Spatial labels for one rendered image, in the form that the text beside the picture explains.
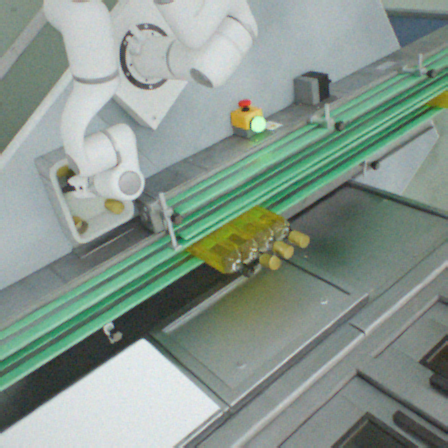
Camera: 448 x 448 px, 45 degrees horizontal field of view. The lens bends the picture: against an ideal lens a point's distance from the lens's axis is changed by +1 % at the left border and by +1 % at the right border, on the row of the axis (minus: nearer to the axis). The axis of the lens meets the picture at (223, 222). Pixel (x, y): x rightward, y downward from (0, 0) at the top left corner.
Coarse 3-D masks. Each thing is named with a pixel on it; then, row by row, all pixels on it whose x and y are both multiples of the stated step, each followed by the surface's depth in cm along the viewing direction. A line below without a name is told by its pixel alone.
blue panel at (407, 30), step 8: (392, 16) 251; (400, 16) 249; (392, 24) 241; (400, 24) 239; (408, 24) 237; (416, 24) 235; (424, 24) 233; (432, 24) 231; (440, 24) 229; (400, 32) 229; (408, 32) 228; (416, 32) 226; (424, 32) 224; (400, 40) 221; (408, 40) 219; (416, 40) 218
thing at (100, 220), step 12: (60, 180) 134; (60, 192) 127; (72, 192) 137; (72, 204) 138; (84, 204) 140; (96, 204) 143; (132, 204) 141; (84, 216) 142; (96, 216) 143; (108, 216) 143; (120, 216) 142; (72, 228) 132; (96, 228) 139; (108, 228) 139; (84, 240) 136
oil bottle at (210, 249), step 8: (200, 240) 144; (208, 240) 144; (216, 240) 143; (184, 248) 151; (192, 248) 147; (200, 248) 143; (208, 248) 140; (216, 248) 140; (224, 248) 139; (232, 248) 139; (200, 256) 145; (208, 256) 141; (216, 256) 138; (224, 256) 136; (232, 256) 136; (240, 256) 137; (216, 264) 140; (224, 264) 136; (232, 264) 136; (224, 272) 138; (232, 272) 137
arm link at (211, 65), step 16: (224, 32) 110; (240, 32) 111; (176, 48) 117; (192, 48) 112; (208, 48) 110; (224, 48) 110; (240, 48) 112; (176, 64) 117; (192, 64) 111; (208, 64) 109; (224, 64) 110; (192, 80) 117; (208, 80) 111; (224, 80) 113
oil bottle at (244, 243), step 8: (224, 224) 149; (216, 232) 146; (224, 232) 146; (232, 232) 145; (240, 232) 144; (224, 240) 143; (232, 240) 142; (240, 240) 141; (248, 240) 140; (240, 248) 139; (248, 248) 139; (256, 248) 140; (248, 256) 139
